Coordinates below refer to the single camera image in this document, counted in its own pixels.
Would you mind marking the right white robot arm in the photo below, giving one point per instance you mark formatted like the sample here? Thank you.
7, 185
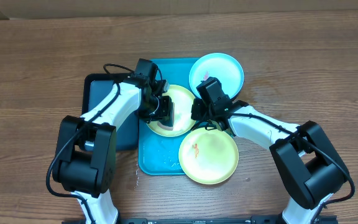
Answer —
309, 166

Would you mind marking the yellow plate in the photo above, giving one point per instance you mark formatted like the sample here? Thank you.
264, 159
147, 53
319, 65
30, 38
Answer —
208, 157
182, 100

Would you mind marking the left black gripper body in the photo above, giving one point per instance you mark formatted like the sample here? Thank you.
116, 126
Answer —
159, 109

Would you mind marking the green sponge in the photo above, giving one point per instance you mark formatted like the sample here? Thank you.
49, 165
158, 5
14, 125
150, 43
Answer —
166, 125

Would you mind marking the teal plastic tray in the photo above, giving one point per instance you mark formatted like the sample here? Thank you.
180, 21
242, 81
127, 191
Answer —
158, 155

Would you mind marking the light blue plate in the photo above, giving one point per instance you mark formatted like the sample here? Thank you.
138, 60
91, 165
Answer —
221, 66

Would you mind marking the black water tray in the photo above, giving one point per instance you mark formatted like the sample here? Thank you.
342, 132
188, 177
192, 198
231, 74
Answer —
96, 87

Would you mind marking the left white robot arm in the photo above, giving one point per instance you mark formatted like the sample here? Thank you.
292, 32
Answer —
85, 156

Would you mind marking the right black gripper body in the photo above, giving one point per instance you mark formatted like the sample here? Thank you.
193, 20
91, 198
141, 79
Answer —
199, 114

